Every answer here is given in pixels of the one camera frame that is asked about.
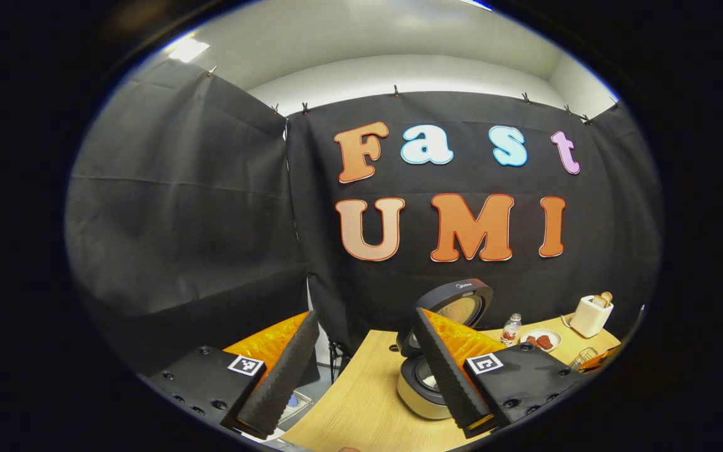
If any wire floor tray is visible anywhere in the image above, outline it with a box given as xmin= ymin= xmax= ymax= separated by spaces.
xmin=277 ymin=389 xmax=313 ymax=431

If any white toaster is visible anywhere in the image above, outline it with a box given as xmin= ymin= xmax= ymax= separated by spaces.
xmin=569 ymin=295 xmax=614 ymax=338

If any black tripod stand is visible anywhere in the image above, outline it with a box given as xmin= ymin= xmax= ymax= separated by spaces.
xmin=327 ymin=339 xmax=353 ymax=380

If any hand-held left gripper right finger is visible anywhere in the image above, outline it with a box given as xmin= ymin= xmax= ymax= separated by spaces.
xmin=413 ymin=308 xmax=582 ymax=439

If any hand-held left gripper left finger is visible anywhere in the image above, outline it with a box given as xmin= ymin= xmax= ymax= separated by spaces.
xmin=148 ymin=310 xmax=320 ymax=440

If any dark lidded rice cooker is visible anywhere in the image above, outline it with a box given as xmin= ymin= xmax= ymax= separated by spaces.
xmin=395 ymin=278 xmax=494 ymax=420

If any small clear bottle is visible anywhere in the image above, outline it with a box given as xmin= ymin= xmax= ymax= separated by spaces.
xmin=501 ymin=313 xmax=522 ymax=347

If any black backdrop cloth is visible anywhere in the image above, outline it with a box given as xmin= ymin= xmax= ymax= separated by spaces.
xmin=65 ymin=60 xmax=662 ymax=377

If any white round plate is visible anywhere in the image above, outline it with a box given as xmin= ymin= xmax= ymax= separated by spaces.
xmin=520 ymin=328 xmax=562 ymax=353

